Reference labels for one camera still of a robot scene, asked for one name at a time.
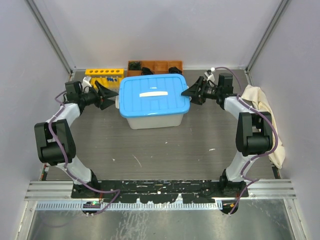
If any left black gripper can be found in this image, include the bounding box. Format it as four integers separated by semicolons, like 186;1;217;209
78;81;118;110

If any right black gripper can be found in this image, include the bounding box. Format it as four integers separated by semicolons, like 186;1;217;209
180;76;221;106

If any yellow test tube rack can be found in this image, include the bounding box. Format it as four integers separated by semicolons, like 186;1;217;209
84;68;125;90

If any white plastic tub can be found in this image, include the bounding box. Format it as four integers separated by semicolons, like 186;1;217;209
115;91;190;130

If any blue plastic lid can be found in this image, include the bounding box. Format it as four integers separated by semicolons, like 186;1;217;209
118;73;190;119

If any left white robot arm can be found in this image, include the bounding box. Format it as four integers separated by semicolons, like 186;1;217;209
34;81;118;198

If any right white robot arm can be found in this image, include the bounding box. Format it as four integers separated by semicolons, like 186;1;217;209
181;71;274;197

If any rolled tie blue pattern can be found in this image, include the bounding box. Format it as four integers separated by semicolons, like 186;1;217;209
168;66;182;75

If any rolled tie top left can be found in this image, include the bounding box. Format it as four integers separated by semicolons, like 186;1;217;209
128;61;142;71

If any wooden compartment tray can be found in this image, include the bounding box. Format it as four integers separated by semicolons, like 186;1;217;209
126;60;184;77

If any rolled tie orange pattern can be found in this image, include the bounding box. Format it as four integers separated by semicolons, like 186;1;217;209
141;67;154;76

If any cream cloth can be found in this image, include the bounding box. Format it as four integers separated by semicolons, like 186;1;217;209
240;84;286;170

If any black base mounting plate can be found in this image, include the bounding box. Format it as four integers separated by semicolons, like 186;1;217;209
72;178;250;204

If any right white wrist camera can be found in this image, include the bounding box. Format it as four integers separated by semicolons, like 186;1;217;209
204;67;216;83

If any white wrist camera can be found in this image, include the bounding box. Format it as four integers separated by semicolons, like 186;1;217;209
82;76;92;88
204;67;216;83

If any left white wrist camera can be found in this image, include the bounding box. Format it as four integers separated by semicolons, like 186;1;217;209
82;76;92;88

